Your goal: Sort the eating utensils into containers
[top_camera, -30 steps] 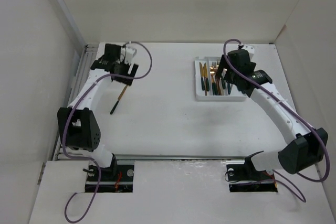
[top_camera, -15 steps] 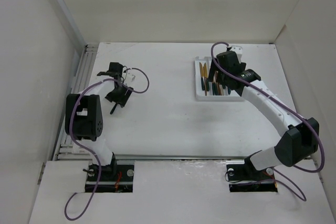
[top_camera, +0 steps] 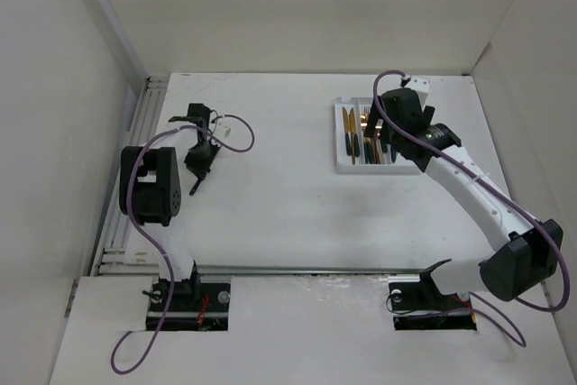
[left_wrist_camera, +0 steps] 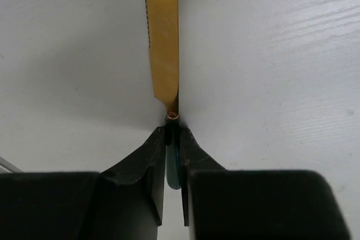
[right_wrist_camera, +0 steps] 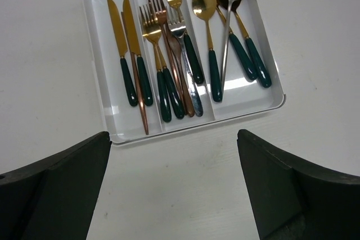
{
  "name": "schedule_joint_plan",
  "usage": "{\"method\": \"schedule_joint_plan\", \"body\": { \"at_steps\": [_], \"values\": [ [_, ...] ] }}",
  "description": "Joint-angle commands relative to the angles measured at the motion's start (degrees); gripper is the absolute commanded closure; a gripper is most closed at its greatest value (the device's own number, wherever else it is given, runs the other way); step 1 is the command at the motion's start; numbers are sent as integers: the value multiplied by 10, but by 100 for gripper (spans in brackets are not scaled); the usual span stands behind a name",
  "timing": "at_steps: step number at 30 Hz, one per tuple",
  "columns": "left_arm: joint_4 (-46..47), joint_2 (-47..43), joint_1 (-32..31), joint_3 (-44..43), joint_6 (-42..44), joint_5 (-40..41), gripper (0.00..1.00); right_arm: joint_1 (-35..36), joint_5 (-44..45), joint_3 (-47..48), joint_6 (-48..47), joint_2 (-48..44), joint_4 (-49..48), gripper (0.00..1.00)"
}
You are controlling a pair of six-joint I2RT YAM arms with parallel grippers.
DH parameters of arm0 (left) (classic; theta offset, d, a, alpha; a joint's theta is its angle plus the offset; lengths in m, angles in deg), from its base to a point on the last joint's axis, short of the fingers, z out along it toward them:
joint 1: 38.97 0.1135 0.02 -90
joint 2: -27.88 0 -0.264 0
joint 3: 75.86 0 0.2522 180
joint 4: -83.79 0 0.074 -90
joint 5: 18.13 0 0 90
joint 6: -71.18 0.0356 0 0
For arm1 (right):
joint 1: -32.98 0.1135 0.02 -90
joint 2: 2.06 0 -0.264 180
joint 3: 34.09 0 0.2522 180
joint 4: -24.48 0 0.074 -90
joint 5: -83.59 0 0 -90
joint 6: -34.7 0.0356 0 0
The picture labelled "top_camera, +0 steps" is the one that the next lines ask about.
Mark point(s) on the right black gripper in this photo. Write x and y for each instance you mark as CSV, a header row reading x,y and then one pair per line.
x,y
372,123

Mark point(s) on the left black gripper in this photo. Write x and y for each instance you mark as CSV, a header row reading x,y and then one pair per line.
x,y
199,169

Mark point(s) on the copper fork all metal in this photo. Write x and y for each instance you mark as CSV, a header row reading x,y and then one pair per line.
x,y
375,149

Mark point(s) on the gold knife green handle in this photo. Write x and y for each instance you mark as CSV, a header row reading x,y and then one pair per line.
x,y
346,128

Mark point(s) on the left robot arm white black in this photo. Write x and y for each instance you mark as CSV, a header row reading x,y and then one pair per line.
x,y
155,179

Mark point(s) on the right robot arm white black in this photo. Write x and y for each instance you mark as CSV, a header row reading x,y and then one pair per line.
x,y
525,251

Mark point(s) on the white three-compartment tray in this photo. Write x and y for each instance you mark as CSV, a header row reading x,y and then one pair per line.
x,y
392,162

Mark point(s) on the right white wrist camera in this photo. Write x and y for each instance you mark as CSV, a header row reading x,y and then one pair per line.
x,y
420,84

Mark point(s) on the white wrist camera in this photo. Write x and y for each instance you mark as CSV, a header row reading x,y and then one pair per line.
x,y
420,84
221,130

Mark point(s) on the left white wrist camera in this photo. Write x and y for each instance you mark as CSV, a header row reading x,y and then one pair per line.
x,y
221,130

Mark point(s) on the aluminium rail frame left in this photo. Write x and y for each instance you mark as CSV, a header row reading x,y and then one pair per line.
x,y
116,226

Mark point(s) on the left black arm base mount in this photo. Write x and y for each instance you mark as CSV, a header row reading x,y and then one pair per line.
x,y
196,306

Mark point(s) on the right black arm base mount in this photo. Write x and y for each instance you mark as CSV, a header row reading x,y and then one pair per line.
x,y
416,304

